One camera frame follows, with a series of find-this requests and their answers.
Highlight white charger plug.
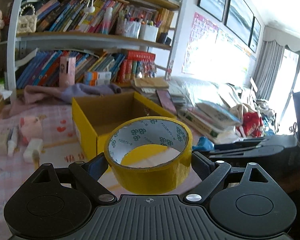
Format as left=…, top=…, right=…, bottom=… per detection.
left=23, top=138, right=43, bottom=163

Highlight white quilted handbag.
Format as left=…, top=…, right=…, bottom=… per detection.
left=17, top=4, right=37, bottom=34

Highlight beige eraser block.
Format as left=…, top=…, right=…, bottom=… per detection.
left=0, top=133, right=9, bottom=155

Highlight pink plush pig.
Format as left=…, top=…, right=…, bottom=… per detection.
left=19, top=116, right=43, bottom=145

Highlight orange white carton boxes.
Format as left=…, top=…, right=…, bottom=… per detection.
left=83, top=72, right=111, bottom=86

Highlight yellow cardboard box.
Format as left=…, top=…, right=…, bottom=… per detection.
left=72, top=92, right=176, bottom=160

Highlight white glue tube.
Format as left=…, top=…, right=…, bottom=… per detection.
left=7, top=126, right=19, bottom=157

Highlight brown paper envelope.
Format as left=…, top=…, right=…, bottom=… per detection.
left=134, top=77, right=169, bottom=89

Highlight pink purple cloth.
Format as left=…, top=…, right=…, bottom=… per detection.
left=2, top=83, right=122, bottom=119

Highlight red boxed book set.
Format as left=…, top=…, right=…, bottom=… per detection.
left=115, top=49, right=157, bottom=83

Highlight pink checkered table mat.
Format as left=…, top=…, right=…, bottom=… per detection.
left=0, top=103, right=198, bottom=240

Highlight yellow tape roll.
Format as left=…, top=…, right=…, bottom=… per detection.
left=104, top=116, right=193, bottom=194

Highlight white bookshelf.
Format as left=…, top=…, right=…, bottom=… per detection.
left=7, top=0, right=184, bottom=100

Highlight white pen holder box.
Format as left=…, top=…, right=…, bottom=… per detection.
left=139, top=24, right=159, bottom=42

